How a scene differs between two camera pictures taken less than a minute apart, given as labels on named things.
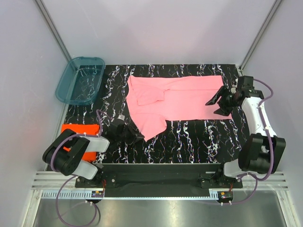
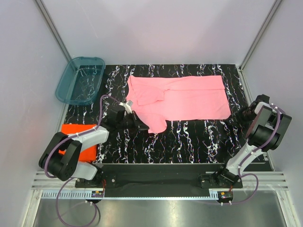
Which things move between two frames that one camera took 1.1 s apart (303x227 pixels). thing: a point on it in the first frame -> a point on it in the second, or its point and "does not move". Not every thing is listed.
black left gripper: (135, 136) -> (141, 126)
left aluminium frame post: (54, 31) does not move
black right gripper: (223, 92) -> (237, 118)
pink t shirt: (153, 100) does not move
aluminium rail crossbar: (247, 181) does not move
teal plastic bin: (80, 80) does not move
